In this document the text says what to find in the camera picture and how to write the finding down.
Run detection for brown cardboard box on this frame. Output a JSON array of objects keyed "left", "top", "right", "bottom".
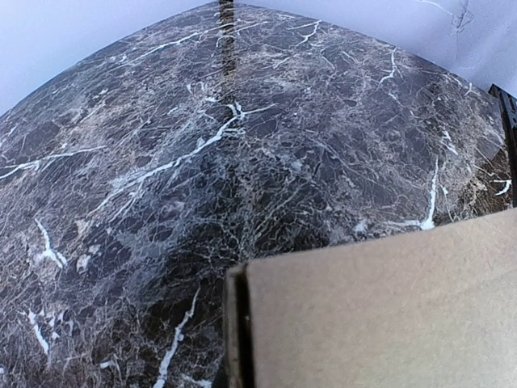
[{"left": 224, "top": 209, "right": 516, "bottom": 387}]

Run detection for black front table rail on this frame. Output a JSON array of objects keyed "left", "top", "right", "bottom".
[{"left": 489, "top": 84, "right": 517, "bottom": 208}]

